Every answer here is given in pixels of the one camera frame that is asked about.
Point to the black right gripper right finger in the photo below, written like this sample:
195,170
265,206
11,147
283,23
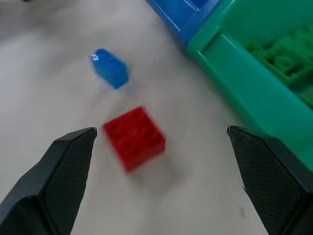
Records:
271,181

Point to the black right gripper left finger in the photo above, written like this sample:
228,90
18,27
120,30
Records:
56,181

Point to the green building block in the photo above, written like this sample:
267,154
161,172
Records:
281,58

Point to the blue building block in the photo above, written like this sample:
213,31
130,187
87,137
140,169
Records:
111,68

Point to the green plastic bin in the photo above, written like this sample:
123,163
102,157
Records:
254,80

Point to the blue plastic bin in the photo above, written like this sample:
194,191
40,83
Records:
181,14

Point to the red building block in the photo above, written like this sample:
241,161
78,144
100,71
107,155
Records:
137,139

